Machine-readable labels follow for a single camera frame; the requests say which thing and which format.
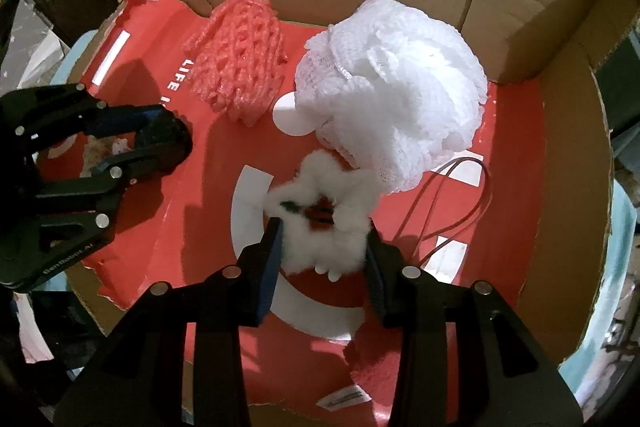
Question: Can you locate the red plush heart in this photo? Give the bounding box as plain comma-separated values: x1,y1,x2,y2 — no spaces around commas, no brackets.
315,342,407,427

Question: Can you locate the thin red cord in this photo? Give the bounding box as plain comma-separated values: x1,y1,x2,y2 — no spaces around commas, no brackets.
392,157,494,269

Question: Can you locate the orange foam net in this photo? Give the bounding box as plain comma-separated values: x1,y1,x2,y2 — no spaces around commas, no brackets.
184,0,288,129

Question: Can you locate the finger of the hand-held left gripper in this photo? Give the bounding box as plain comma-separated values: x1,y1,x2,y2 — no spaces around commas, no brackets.
32,143,174,230
0,83,168,158

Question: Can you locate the white mesh bath loofah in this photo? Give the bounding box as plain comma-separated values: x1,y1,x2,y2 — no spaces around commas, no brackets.
291,0,489,194

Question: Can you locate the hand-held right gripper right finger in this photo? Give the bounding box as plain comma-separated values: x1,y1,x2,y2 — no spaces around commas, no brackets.
364,227,583,427

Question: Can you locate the white fluffy scrunchie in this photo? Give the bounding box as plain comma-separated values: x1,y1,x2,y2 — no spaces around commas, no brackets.
263,150,383,283

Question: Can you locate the beige crochet scrunchie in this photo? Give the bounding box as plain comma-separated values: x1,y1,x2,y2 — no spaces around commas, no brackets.
80,137,132,178

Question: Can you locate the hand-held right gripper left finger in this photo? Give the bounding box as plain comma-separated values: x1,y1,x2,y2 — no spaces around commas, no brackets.
52,217,286,427

